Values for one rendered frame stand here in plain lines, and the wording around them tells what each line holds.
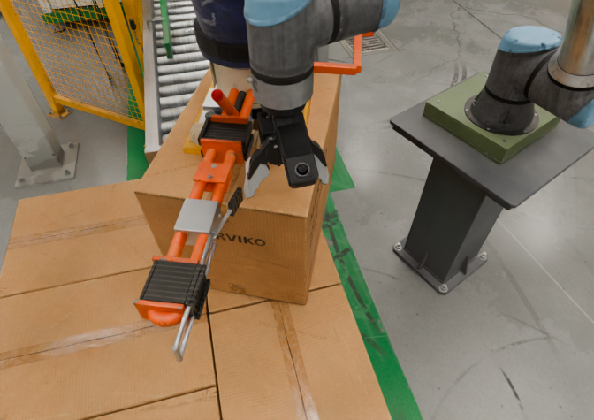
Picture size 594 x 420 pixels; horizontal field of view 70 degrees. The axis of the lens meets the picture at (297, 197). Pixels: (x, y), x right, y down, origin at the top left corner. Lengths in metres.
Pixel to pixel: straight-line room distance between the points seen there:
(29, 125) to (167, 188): 1.60
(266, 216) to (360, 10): 0.50
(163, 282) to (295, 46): 0.38
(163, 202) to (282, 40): 0.56
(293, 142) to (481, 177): 0.85
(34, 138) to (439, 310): 2.14
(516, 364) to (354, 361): 0.91
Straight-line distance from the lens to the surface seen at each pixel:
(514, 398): 1.90
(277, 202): 0.93
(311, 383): 1.17
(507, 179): 1.42
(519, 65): 1.38
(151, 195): 1.01
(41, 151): 2.64
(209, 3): 0.93
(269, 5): 0.54
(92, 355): 1.31
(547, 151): 1.57
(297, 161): 0.63
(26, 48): 2.90
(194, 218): 0.74
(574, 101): 1.31
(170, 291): 0.66
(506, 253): 2.23
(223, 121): 0.92
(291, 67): 0.58
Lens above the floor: 1.66
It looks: 48 degrees down
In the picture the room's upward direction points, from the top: straight up
